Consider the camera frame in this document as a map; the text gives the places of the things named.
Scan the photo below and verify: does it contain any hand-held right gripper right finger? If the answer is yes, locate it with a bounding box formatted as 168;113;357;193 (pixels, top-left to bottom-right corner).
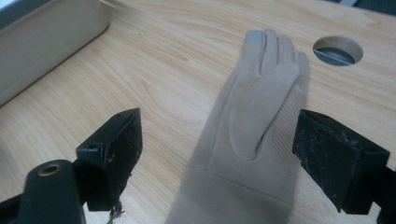
291;108;391;216

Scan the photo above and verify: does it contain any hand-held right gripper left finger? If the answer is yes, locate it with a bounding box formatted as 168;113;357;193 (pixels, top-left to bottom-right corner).
75;107;144;213

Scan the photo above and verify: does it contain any beige knit glove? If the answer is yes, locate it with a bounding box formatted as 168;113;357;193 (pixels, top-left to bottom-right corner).
163;28;311;224

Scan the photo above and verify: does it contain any beige plastic box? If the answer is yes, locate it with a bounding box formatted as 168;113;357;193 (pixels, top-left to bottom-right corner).
0;0;110;107

